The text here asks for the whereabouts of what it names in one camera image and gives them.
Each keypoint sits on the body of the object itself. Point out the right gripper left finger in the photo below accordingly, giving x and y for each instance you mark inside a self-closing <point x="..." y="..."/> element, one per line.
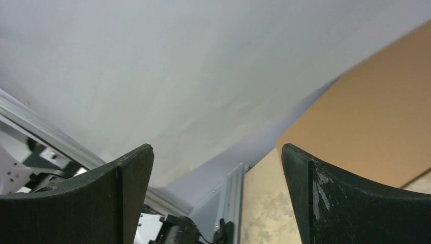
<point x="102" y="205"/>

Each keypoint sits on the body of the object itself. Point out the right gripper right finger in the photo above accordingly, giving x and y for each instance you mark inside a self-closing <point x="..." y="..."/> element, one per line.
<point x="333" y="205"/>

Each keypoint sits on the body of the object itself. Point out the brown cardboard backing board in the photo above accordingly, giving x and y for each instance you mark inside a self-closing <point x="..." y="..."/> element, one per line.
<point x="374" y="121"/>

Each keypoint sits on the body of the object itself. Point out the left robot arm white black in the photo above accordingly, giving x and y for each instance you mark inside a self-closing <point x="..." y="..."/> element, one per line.
<point x="43" y="167"/>

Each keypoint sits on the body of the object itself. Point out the aluminium rail base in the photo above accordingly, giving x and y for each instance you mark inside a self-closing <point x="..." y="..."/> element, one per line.
<point x="202" y="211"/>

